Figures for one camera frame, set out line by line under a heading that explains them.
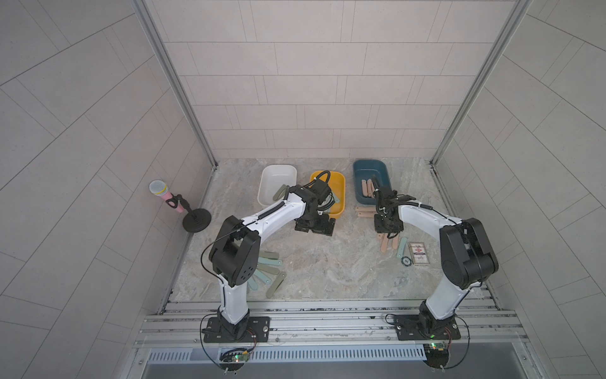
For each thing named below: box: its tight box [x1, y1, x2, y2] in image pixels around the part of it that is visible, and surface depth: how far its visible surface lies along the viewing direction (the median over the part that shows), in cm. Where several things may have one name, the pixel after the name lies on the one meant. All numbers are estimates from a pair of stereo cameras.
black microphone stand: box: [165, 193, 212, 233], surface depth 94 cm
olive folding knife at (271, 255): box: [259, 251, 280, 260], surface depth 89 cm
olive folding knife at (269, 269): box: [257, 263, 281, 275], surface depth 85 cm
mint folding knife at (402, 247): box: [396, 236, 408, 259], surface depth 91 cm
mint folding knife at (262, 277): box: [253, 269, 272, 285], surface depth 82 cm
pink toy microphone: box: [149, 179, 184, 214], surface depth 79 cm
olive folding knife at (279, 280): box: [265, 272, 287, 299], surface depth 81 cm
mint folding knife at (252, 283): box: [247, 276, 259, 291], surface depth 82 cm
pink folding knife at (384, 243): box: [381, 232, 390, 254], surface depth 91 cm
